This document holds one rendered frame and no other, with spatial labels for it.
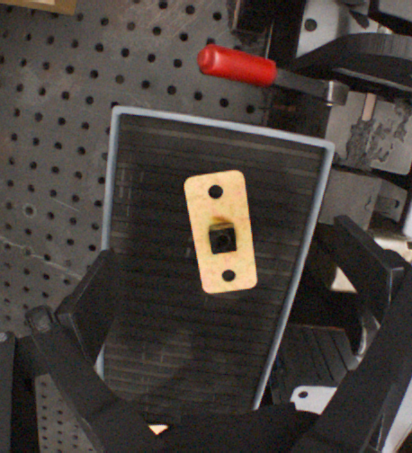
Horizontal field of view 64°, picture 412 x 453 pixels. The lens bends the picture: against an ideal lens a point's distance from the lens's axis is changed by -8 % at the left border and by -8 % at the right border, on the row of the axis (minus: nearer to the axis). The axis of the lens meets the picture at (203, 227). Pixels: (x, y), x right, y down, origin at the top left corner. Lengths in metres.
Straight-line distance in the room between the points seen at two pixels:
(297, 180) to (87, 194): 0.57
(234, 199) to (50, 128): 0.57
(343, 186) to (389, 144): 0.06
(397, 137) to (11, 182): 0.72
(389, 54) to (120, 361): 0.29
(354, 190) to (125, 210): 0.19
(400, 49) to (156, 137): 0.15
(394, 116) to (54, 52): 0.60
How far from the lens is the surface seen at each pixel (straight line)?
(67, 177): 0.76
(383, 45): 0.23
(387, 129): 0.34
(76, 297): 0.17
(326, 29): 0.45
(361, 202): 0.32
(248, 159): 0.23
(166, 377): 0.31
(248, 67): 0.24
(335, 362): 0.45
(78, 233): 0.78
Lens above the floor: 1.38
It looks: 70 degrees down
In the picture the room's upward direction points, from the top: 177 degrees counter-clockwise
